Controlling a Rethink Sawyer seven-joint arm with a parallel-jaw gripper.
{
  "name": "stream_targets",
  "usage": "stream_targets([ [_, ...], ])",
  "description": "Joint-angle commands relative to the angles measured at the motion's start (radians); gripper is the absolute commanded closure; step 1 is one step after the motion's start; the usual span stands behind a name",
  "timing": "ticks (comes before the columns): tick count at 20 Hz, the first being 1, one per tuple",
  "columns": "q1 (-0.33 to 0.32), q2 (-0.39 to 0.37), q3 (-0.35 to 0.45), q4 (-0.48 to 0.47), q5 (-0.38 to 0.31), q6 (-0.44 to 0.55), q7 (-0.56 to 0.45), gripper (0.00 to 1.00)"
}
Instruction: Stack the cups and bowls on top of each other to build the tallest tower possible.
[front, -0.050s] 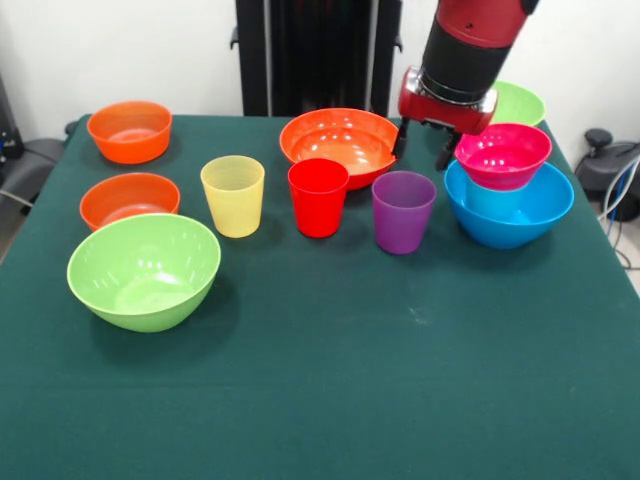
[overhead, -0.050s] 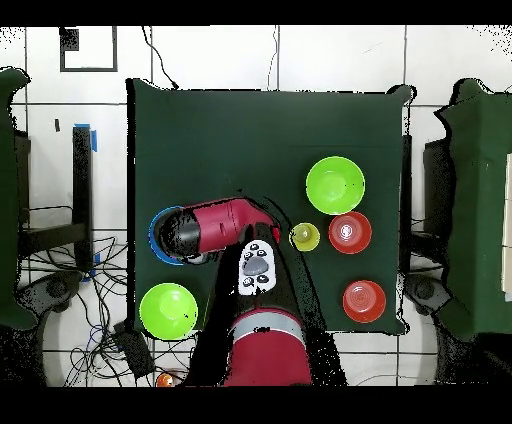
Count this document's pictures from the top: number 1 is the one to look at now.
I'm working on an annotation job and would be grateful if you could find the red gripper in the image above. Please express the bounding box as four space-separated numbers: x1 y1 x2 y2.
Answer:
391 65 500 173

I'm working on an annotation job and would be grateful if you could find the purple cup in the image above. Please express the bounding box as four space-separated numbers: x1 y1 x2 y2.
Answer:
370 170 438 256

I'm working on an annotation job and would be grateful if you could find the pink bowl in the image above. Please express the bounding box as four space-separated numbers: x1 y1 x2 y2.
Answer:
453 122 554 192

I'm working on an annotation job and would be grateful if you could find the blue cup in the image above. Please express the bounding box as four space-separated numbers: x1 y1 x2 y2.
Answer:
464 174 532 215

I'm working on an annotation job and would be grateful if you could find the large orange bowl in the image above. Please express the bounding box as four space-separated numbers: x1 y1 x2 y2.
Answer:
278 107 401 192

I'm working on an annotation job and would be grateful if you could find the green bowl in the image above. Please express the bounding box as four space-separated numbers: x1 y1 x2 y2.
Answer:
488 80 548 128
66 213 223 334

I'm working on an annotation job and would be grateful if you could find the red cup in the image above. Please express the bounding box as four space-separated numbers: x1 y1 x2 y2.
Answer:
287 158 351 239

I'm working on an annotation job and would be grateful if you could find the small orange bowl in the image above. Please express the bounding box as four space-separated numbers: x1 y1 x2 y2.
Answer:
86 100 174 165
78 172 182 232

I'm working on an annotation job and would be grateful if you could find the blue bowl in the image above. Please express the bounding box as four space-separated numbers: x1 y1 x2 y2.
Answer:
443 158 576 250

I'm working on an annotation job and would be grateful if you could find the yellow cup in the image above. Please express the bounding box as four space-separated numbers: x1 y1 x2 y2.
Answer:
199 154 266 239

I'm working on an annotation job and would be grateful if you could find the dark green table cloth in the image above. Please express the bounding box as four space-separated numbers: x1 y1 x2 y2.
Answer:
0 113 640 480

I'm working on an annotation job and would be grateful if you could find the gray chair base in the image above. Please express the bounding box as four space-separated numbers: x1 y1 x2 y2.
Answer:
0 137 65 206

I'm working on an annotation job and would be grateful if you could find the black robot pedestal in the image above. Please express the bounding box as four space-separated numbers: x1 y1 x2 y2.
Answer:
230 0 404 119

